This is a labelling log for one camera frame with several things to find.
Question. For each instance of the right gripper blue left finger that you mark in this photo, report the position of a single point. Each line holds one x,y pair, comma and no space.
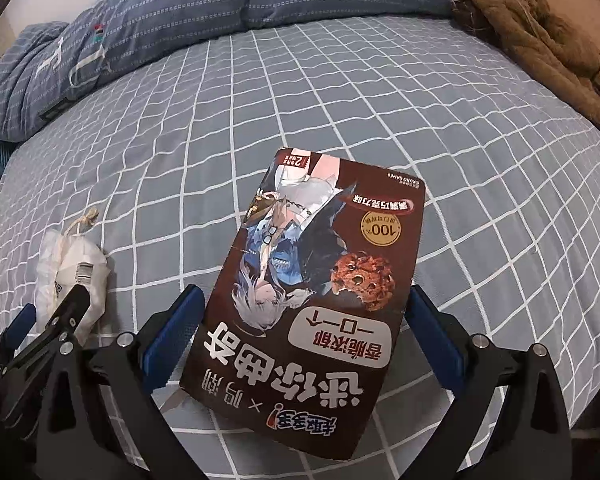
165,336

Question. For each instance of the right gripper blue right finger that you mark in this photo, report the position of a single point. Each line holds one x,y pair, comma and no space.
441,337

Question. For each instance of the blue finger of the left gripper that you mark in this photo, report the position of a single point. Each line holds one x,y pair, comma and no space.
67,317
20,326

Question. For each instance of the white drawstring pouch bag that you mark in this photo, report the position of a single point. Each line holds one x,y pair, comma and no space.
66,259

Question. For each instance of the brown cookie box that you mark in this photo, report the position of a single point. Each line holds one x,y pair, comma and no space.
300,327

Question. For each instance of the grey checked bed sheet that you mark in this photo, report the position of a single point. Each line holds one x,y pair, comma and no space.
171,155

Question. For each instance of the blue striped duvet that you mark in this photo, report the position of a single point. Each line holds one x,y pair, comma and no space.
205,25

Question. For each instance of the brown fleece jacket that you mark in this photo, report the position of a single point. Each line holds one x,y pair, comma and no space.
550,48

